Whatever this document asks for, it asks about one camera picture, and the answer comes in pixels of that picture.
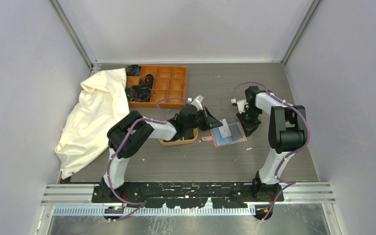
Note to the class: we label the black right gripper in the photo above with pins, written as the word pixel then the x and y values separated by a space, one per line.
pixel 248 128

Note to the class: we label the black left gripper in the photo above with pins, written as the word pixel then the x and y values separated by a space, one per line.
pixel 213 122

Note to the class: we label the tan leather card holder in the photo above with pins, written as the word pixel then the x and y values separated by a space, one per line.
pixel 218 141

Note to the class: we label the black card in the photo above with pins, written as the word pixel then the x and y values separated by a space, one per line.
pixel 236 132

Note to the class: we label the yellow oval tray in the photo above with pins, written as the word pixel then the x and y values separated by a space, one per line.
pixel 190 136

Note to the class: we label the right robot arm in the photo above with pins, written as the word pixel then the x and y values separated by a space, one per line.
pixel 288 134

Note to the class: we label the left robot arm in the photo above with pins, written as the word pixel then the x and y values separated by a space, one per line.
pixel 127 136

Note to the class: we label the orange compartment organizer tray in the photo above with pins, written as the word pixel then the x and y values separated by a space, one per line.
pixel 168 85

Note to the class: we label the cream cloth bag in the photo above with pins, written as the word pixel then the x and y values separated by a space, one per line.
pixel 101 104

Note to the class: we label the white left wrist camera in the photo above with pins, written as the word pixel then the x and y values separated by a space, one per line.
pixel 197 102

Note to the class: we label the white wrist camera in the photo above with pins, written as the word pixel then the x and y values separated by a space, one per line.
pixel 241 105
pixel 197 102

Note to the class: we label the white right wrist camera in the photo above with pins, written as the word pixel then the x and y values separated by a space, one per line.
pixel 241 105

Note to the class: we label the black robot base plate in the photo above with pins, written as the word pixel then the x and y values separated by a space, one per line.
pixel 185 195

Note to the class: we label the black coiled cable large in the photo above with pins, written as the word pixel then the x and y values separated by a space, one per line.
pixel 138 93

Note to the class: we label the aluminium front rail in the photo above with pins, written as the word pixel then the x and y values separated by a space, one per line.
pixel 75 199

